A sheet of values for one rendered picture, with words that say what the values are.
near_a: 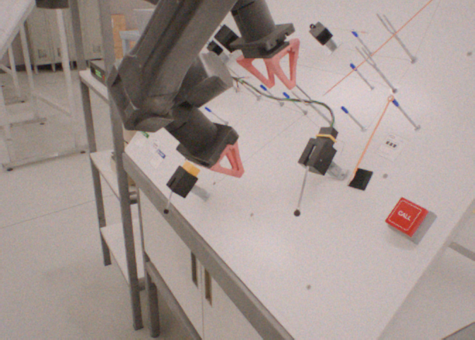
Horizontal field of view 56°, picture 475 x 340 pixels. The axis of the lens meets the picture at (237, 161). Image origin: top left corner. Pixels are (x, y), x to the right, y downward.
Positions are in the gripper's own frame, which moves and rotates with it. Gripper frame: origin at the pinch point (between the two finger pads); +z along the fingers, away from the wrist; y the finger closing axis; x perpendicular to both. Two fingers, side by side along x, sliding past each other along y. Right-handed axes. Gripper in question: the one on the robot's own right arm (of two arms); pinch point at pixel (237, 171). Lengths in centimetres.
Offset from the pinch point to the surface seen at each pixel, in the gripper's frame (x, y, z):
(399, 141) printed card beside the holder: -23.0, -10.2, 19.1
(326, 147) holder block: -14.6, -2.1, 12.2
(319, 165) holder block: -11.2, -2.1, 13.2
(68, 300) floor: 67, 148, 73
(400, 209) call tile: -9.4, -18.6, 17.5
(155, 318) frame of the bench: 46, 100, 85
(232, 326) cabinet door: 24, 21, 42
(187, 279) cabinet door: 22, 50, 46
